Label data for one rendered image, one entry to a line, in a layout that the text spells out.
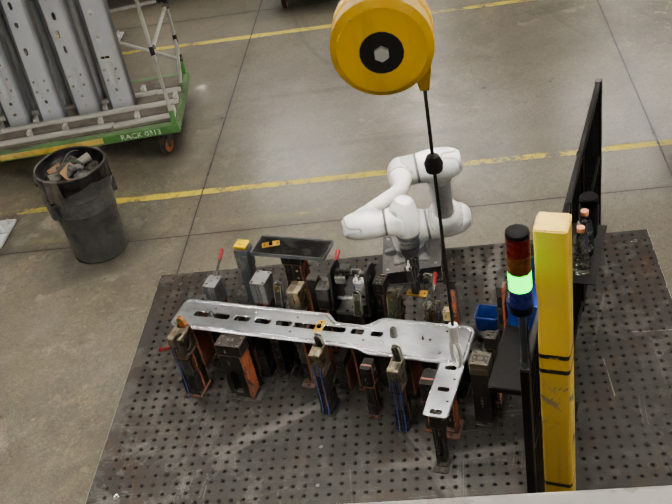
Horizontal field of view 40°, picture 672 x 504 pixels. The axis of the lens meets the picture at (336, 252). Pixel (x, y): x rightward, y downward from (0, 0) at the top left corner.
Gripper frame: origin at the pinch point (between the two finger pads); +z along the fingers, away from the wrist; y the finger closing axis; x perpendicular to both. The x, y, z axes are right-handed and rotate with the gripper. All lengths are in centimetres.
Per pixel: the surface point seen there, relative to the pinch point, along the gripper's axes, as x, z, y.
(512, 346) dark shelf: 37.5, 26.2, 1.9
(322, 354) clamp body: -38.2, 26.4, 18.4
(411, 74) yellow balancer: 63, -174, 157
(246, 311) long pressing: -84, 29, -5
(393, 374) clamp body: -5.4, 26.1, 25.0
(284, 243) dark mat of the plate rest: -74, 13, -36
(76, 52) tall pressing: -369, 45, -299
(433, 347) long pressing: 5.4, 29.1, 4.5
